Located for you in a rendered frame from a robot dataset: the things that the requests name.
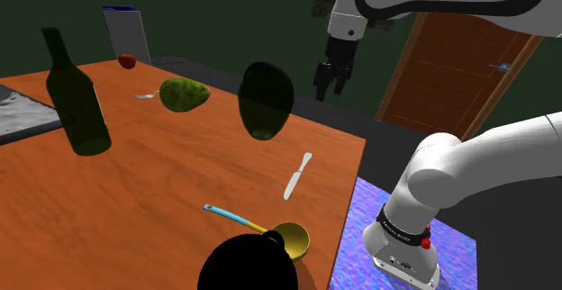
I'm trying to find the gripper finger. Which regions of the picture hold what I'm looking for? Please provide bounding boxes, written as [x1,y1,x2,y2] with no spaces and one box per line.
[333,70,354,96]
[313,61,332,103]

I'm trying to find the dark green vase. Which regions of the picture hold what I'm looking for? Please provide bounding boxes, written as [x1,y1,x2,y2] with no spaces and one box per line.
[237,61,295,141]

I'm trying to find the brown wooden door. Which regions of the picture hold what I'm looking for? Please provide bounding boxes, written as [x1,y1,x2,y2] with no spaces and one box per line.
[375,11,546,141]

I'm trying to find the white table knife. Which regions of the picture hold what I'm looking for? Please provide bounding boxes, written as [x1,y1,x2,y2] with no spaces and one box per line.
[283,151,313,202]

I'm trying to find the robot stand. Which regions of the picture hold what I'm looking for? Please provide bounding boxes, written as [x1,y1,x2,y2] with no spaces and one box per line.
[328,176,479,290]

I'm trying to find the orange wooden table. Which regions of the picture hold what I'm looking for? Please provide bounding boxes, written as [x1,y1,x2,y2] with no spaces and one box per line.
[0,59,367,290]

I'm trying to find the red apple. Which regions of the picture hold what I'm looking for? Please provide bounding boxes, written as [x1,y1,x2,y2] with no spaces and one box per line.
[117,53,137,70]

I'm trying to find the black round pot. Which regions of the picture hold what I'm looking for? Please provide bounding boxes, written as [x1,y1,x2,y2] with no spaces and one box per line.
[197,229,300,290]

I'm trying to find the dark green glass bottle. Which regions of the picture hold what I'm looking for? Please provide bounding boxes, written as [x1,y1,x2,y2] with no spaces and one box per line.
[41,26,113,157]

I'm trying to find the grey stone slab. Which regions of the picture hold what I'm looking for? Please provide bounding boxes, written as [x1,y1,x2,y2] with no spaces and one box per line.
[0,84,65,146]

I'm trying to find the yellow ladle with blue handle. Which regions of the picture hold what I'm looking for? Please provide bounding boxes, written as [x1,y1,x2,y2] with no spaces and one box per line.
[203,204,311,262]

